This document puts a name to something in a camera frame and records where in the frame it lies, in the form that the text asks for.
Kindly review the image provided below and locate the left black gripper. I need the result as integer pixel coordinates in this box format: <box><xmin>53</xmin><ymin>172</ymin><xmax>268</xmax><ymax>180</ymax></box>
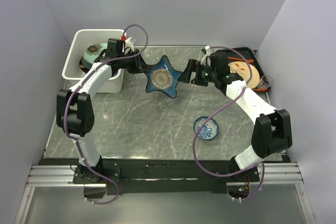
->
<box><xmin>118</xmin><ymin>49</ymin><xmax>152</xmax><ymax>74</ymax></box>

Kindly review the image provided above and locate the black rectangular tray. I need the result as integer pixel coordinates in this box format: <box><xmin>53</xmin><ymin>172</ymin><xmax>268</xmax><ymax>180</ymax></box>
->
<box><xmin>224</xmin><ymin>47</ymin><xmax>268</xmax><ymax>93</ymax></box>

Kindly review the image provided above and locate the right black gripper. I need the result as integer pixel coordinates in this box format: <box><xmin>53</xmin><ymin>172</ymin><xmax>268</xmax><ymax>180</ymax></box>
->
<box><xmin>177</xmin><ymin>59</ymin><xmax>218</xmax><ymax>87</ymax></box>

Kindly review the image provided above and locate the pale green plate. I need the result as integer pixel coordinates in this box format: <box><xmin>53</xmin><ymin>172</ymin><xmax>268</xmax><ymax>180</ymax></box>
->
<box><xmin>83</xmin><ymin>42</ymin><xmax>107</xmax><ymax>64</ymax></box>

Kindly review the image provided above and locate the white plastic bin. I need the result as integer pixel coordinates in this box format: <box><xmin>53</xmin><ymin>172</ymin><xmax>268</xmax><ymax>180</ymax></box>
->
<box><xmin>62</xmin><ymin>29</ymin><xmax>124</xmax><ymax>94</ymax></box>

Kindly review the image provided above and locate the orange plastic knife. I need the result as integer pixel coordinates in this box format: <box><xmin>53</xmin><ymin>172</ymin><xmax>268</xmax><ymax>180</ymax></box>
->
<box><xmin>227</xmin><ymin>57</ymin><xmax>254</xmax><ymax>63</ymax></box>

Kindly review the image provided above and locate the clear plastic cup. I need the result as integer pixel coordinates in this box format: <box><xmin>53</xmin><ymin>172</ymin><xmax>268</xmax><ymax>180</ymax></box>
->
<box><xmin>257</xmin><ymin>75</ymin><xmax>274</xmax><ymax>91</ymax></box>

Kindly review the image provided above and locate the aluminium rail frame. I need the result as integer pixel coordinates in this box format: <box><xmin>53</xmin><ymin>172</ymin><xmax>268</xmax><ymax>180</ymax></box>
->
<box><xmin>14</xmin><ymin>163</ymin><xmax>317</xmax><ymax>223</ymax></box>

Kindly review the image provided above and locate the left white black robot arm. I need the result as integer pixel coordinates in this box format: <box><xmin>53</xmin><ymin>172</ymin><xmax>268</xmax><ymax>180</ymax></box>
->
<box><xmin>56</xmin><ymin>35</ymin><xmax>150</xmax><ymax>183</ymax></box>

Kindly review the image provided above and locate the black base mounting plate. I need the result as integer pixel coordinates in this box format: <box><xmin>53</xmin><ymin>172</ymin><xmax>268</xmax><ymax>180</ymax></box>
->
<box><xmin>38</xmin><ymin>157</ymin><xmax>260</xmax><ymax>199</ymax></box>

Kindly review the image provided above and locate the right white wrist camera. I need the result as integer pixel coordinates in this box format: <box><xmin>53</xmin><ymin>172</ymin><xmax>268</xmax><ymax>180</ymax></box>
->
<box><xmin>201</xmin><ymin>46</ymin><xmax>211</xmax><ymax>60</ymax></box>

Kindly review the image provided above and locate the blue white porcelain bowl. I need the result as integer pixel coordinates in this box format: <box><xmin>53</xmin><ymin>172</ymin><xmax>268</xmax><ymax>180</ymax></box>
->
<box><xmin>193</xmin><ymin>116</ymin><xmax>219</xmax><ymax>141</ymax></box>

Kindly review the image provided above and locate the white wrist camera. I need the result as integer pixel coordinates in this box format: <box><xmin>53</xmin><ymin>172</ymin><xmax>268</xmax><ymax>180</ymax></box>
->
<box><xmin>201</xmin><ymin>46</ymin><xmax>211</xmax><ymax>60</ymax></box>
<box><xmin>121</xmin><ymin>35</ymin><xmax>137</xmax><ymax>51</ymax></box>

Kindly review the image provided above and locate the dark blue blossom plate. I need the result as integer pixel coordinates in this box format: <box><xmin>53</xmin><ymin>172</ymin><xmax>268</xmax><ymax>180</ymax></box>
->
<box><xmin>79</xmin><ymin>57</ymin><xmax>92</xmax><ymax>73</ymax></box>

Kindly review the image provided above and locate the beige leaf pattern plate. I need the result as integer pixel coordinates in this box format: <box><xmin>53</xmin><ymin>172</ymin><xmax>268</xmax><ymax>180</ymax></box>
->
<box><xmin>228</xmin><ymin>61</ymin><xmax>260</xmax><ymax>89</ymax></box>

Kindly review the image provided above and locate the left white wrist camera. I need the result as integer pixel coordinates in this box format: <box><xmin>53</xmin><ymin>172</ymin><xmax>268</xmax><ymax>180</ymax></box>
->
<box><xmin>121</xmin><ymin>35</ymin><xmax>137</xmax><ymax>51</ymax></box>

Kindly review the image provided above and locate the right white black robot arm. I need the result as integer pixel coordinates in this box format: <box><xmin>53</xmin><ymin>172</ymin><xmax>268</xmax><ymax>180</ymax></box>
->
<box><xmin>178</xmin><ymin>51</ymin><xmax>292</xmax><ymax>181</ymax></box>

